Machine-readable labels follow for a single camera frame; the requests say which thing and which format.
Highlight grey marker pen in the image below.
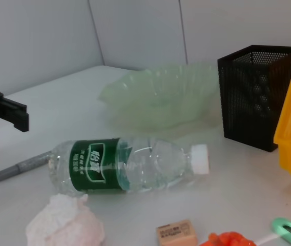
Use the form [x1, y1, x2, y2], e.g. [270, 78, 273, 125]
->
[0, 150, 54, 182]

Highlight white paper ball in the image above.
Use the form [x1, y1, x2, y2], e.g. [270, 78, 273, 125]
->
[25, 193, 105, 246]

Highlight beige eraser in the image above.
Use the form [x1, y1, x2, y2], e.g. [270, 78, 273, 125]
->
[156, 219, 197, 246]

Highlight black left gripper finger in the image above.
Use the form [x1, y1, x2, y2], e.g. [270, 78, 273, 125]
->
[0, 91, 30, 133]

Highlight green glass fruit plate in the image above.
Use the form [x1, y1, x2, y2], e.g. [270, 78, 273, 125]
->
[98, 63, 219, 134]

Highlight red tomato-shaped toy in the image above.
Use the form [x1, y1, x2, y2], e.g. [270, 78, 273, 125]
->
[199, 231, 256, 246]

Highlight green label water bottle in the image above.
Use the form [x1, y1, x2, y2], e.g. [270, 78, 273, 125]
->
[48, 137, 210, 194]

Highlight black mesh pen holder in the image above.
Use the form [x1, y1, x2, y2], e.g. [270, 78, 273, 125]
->
[217, 45, 291, 153]

